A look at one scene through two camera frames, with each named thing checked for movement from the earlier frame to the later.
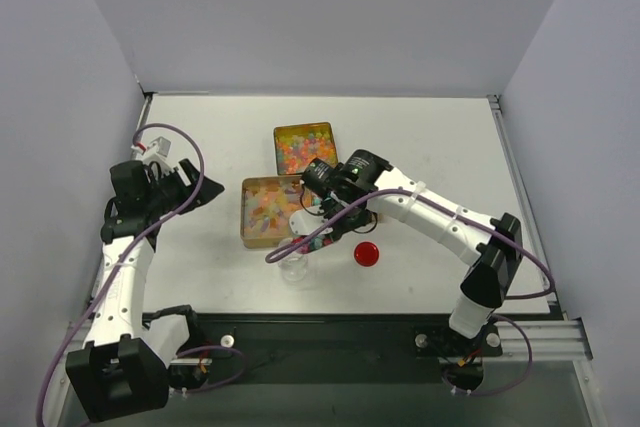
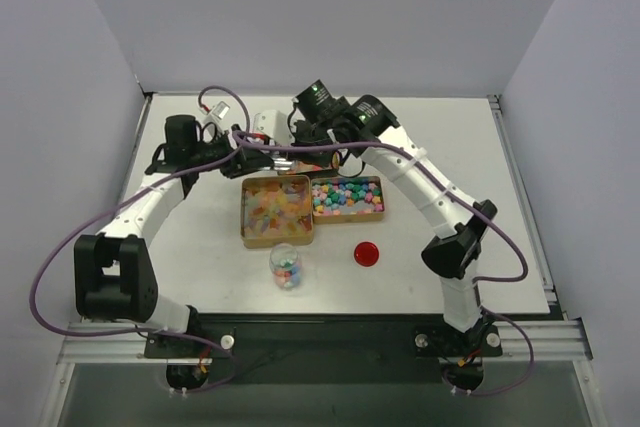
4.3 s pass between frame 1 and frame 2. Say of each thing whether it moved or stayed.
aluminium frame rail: stayed
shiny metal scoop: moved
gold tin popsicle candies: stayed
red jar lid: stayed
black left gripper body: moved
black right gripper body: moved
